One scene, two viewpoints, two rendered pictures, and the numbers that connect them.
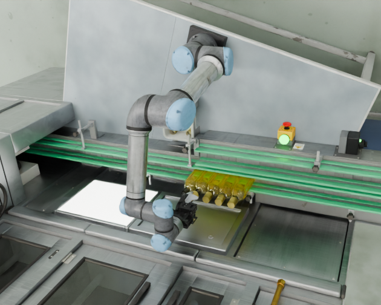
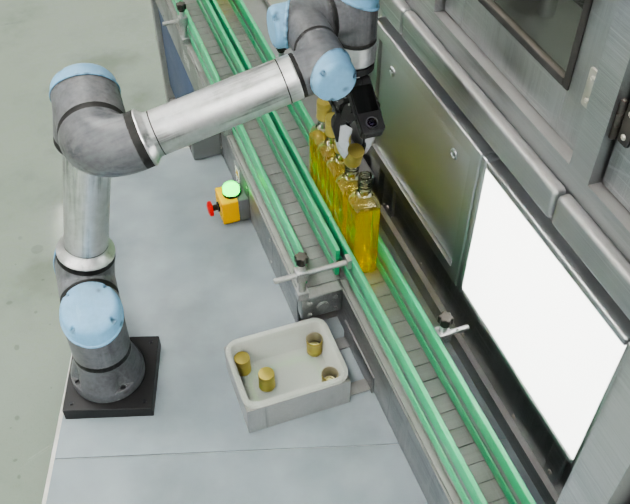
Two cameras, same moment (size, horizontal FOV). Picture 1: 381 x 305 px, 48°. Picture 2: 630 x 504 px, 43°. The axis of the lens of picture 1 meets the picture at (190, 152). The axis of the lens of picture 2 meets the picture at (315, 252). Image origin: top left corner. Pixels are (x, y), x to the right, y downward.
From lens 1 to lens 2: 1.96 m
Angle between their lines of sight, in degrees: 64
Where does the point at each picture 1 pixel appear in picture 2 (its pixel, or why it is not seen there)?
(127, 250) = (490, 79)
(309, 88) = (141, 213)
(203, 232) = (400, 90)
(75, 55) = not seen: outside the picture
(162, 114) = (71, 83)
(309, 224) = not seen: hidden behind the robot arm
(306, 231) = not seen: hidden behind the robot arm
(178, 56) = (78, 313)
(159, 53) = (154, 477)
